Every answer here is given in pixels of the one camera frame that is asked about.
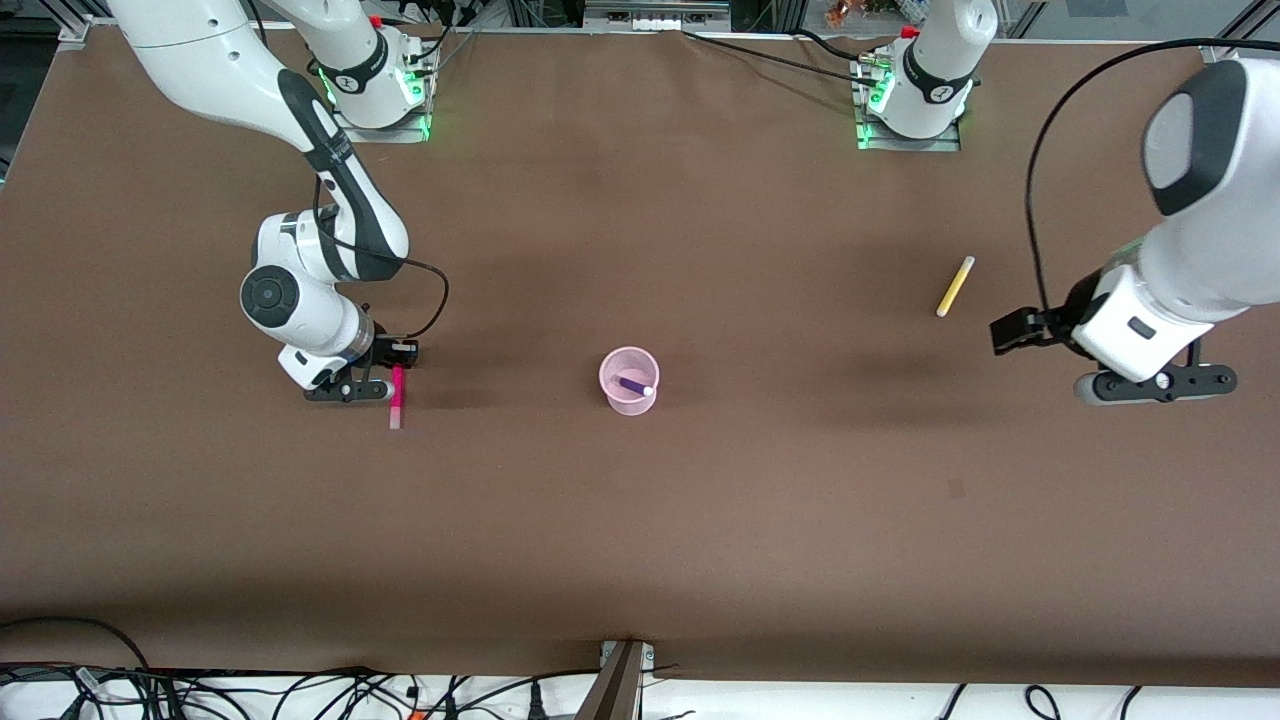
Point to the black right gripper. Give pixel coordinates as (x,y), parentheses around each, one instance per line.
(385,349)

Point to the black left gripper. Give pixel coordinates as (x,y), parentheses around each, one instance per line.
(1062,322)

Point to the pink marker pen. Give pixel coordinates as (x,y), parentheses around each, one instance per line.
(397,400)

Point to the purple marker pen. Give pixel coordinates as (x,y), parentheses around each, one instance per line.
(635,384)

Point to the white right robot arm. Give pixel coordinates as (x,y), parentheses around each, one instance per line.
(220,60)

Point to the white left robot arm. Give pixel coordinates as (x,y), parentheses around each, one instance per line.
(1200,250)

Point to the pink round pen holder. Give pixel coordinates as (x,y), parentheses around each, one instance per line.
(630,402)

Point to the yellow marker pen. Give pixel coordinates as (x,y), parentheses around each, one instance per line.
(955,287)

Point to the brown table cover sheet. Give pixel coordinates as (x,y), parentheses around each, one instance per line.
(640,540)

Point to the copper coloured parts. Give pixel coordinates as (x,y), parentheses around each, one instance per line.
(845,12)

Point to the white power strip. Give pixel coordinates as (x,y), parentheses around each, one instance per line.
(655,15)

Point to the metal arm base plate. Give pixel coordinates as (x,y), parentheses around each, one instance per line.
(905,145)
(385,134)

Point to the metal table edge bracket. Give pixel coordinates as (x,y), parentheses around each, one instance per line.
(618,685)

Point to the aluminium frame corner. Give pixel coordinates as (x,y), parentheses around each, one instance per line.
(78,32)

